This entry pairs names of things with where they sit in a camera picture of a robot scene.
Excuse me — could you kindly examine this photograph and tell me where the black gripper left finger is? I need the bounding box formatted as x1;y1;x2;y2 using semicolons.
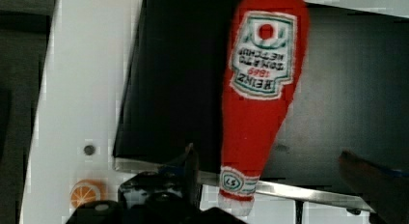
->
118;143;202;209

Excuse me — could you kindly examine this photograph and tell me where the black toaster oven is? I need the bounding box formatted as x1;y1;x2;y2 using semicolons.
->
113;0;409;208

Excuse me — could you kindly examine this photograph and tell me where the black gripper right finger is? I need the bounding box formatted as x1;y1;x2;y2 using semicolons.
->
339;151;409;224

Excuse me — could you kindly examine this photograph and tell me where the red plush ketchup bottle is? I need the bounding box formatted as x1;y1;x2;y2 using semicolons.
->
218;0;310;216

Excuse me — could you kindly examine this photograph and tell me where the orange slice toy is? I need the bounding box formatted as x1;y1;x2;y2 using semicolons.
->
69;180;107;208

